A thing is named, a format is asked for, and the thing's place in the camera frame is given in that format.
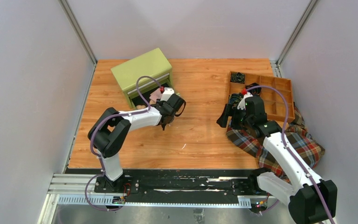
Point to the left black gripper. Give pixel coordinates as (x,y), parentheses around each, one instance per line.
(161,103)

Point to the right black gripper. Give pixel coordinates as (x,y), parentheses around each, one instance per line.
(229,111)

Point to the beige makeup sponge front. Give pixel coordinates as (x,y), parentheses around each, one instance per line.
(138,107)

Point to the green metal drawer cabinet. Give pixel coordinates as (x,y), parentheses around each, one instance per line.
(134,74)

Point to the pink square card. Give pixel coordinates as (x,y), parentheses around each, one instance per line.
(155,95)

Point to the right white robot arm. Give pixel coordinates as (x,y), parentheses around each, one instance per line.
(309,198)

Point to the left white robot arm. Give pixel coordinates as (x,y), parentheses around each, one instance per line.
(108,134)

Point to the wooden compartment organizer tray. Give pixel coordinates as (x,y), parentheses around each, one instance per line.
(276,93)

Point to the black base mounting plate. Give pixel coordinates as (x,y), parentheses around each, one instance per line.
(210,188)

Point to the plaid flannel shirt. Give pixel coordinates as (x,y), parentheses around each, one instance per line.
(297,134)

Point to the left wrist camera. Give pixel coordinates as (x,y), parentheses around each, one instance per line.
(166,93)

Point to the aluminium frame rail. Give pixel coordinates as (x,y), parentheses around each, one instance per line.
(65,205)

